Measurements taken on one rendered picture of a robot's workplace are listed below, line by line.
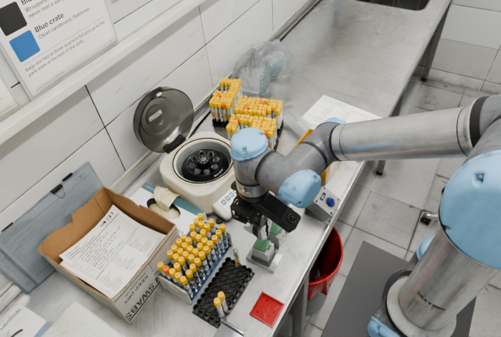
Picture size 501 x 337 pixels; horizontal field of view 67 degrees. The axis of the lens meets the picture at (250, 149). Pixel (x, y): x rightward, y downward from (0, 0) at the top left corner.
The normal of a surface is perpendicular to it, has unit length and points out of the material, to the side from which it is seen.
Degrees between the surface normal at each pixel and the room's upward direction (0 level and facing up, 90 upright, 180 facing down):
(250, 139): 1
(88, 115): 90
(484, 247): 83
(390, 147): 86
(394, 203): 0
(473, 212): 82
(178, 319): 0
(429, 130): 59
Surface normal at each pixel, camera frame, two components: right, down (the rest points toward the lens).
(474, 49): -0.51, 0.64
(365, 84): -0.07, -0.70
